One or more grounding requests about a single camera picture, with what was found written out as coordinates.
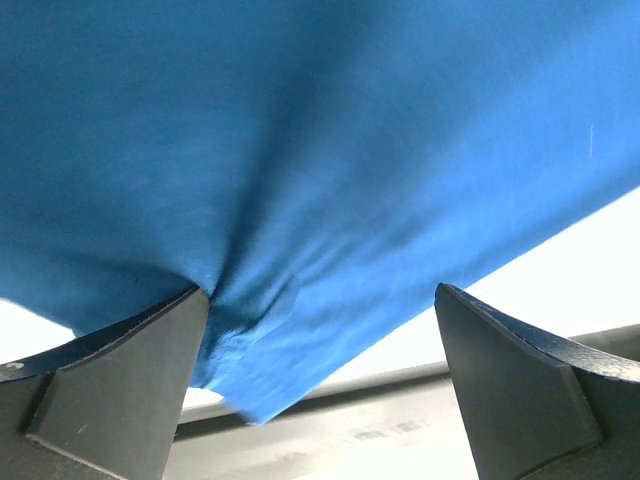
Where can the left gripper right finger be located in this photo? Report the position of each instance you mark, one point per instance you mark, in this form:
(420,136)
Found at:
(536,405)

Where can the blue printed t shirt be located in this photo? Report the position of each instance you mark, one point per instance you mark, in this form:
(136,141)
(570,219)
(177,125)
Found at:
(317,168)

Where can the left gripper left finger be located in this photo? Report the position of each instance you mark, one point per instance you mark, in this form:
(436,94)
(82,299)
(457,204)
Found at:
(105,405)

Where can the aluminium frame rail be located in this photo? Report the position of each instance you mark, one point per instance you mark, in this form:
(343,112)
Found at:
(350,400)

